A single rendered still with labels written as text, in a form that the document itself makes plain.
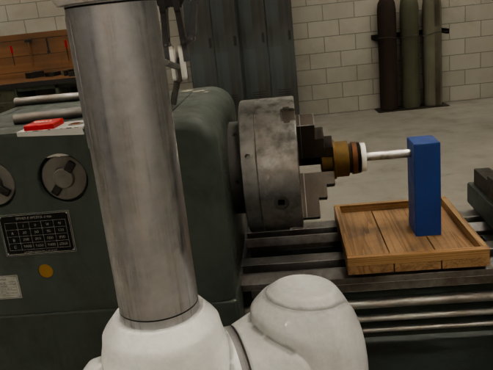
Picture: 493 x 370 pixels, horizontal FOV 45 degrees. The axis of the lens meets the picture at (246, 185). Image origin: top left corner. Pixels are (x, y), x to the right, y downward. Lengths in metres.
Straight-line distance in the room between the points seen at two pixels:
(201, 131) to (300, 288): 0.44
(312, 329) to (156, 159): 0.29
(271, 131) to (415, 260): 0.42
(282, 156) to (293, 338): 0.57
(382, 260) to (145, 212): 0.74
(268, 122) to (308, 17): 6.62
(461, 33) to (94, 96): 7.77
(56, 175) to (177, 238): 0.57
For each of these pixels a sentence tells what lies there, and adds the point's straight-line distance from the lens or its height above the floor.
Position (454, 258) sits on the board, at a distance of 1.35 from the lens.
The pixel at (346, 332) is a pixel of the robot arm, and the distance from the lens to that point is 0.80.
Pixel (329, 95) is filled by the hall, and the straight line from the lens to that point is 8.00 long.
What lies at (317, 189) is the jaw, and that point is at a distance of 1.38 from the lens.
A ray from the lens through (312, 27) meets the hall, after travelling 7.89.
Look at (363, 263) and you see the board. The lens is 1.32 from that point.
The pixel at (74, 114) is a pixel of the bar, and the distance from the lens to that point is 1.32.
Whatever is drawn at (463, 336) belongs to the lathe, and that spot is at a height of 0.54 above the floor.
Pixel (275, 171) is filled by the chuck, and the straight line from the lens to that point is 1.26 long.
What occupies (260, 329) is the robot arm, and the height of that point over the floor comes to 1.04.
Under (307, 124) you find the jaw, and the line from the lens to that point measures 1.31.
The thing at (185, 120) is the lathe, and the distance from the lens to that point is 1.15.
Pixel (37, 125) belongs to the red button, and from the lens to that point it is 1.23.
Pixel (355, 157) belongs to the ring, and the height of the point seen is 1.09.
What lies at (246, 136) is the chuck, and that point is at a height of 1.18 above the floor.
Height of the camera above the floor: 1.44
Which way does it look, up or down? 16 degrees down
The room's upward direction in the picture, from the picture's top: 6 degrees counter-clockwise
